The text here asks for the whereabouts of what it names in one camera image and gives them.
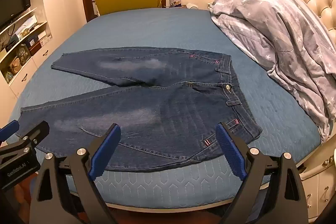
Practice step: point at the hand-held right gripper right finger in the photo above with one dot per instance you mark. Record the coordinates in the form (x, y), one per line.
(231, 151)

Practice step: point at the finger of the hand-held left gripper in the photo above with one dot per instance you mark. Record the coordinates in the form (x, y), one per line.
(8, 129)
(36, 132)

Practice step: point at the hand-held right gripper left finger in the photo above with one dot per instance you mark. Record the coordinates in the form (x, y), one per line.
(104, 151)

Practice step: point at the dark blue denim pants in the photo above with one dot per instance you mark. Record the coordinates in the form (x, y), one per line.
(157, 113)

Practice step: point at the patterned handbag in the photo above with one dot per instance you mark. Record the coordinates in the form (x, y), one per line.
(23, 54)

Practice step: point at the dark blue flat box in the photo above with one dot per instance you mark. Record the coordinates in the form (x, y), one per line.
(36, 39)

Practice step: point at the white cardboard box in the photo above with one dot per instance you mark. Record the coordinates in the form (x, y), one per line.
(25, 27)

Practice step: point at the black flat television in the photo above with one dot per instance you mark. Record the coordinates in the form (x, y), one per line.
(15, 3)

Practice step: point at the grey star-patterned duvet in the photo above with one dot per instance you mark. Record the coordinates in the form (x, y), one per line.
(275, 24)

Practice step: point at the bed with blue quilted cover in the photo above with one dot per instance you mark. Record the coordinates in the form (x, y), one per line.
(162, 27)

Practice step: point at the small picture box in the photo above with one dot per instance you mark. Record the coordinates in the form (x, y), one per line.
(175, 0)

